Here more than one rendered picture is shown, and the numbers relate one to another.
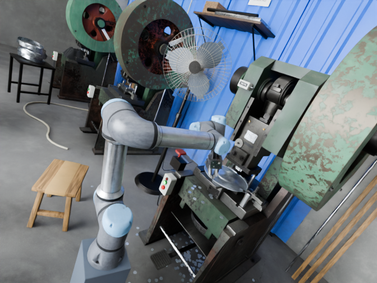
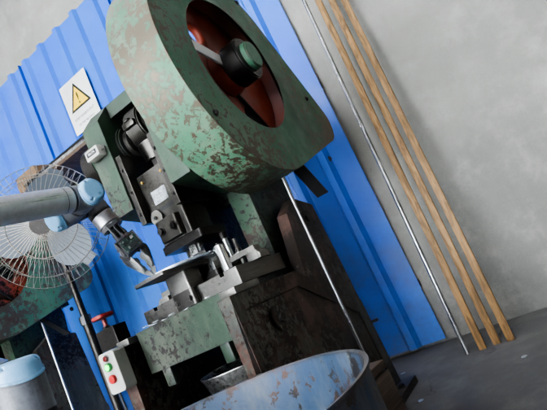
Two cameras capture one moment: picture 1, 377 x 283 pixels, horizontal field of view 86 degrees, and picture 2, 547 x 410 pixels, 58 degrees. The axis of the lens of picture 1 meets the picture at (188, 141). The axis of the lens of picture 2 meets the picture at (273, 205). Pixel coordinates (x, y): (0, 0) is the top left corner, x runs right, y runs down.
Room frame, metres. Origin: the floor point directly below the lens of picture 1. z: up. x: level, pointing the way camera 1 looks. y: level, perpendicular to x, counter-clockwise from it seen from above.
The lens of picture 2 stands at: (-0.61, -0.26, 0.57)
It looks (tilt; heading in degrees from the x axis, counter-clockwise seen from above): 9 degrees up; 346
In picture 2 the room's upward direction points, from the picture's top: 25 degrees counter-clockwise
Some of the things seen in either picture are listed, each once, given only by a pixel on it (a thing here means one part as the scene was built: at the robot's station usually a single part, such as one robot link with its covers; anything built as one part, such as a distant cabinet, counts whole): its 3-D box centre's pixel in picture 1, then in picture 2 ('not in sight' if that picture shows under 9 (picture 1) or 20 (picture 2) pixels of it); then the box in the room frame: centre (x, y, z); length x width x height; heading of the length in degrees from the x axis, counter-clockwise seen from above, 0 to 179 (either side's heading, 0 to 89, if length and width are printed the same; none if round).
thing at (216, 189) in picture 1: (216, 185); (180, 289); (1.10, -0.27, 0.72); 0.25 x 0.14 x 0.14; 139
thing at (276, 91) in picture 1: (274, 106); (154, 146); (1.24, -0.38, 1.27); 0.21 x 0.12 x 0.34; 139
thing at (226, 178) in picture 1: (225, 176); (181, 268); (1.14, -0.30, 0.78); 0.29 x 0.29 x 0.01
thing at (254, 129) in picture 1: (252, 141); (170, 201); (1.21, -0.35, 1.04); 0.17 x 0.15 x 0.30; 139
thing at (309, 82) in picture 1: (250, 167); (221, 246); (1.34, -0.48, 0.83); 0.79 x 0.43 x 1.34; 139
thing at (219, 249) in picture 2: (246, 199); (222, 256); (1.03, -0.43, 0.75); 0.03 x 0.03 x 0.10; 49
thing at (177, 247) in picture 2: (242, 164); (196, 242); (1.24, -0.38, 0.86); 0.20 x 0.16 x 0.05; 49
